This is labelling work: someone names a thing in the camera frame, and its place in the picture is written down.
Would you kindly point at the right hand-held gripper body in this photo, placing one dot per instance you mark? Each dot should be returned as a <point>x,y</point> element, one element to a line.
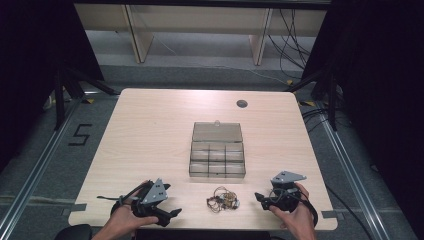
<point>283,190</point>

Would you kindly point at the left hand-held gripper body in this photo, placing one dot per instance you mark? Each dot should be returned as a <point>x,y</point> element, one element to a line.
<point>156,193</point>

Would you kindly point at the clear compartment box with lid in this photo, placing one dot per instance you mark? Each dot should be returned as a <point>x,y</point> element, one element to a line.
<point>217,151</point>

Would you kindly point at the person's right hand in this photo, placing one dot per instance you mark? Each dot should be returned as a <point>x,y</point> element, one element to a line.
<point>298,218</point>

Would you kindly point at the person's left hand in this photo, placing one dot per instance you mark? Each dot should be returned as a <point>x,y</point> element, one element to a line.
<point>125,215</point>

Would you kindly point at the grey tape strip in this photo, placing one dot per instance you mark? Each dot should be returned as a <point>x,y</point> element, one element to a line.
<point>330,214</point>
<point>77,208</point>

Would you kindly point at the black rounded seat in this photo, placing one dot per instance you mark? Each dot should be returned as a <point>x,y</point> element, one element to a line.
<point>75,232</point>

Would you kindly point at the black metal stand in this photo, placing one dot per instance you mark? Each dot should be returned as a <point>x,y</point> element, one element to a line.
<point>65,90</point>
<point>328,93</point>

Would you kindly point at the aluminium floor rail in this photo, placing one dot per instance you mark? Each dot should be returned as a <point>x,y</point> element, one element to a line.
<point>353,176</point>
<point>36,170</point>

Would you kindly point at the light wooden desk frame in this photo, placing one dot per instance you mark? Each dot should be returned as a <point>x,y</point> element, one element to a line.
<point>200,20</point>

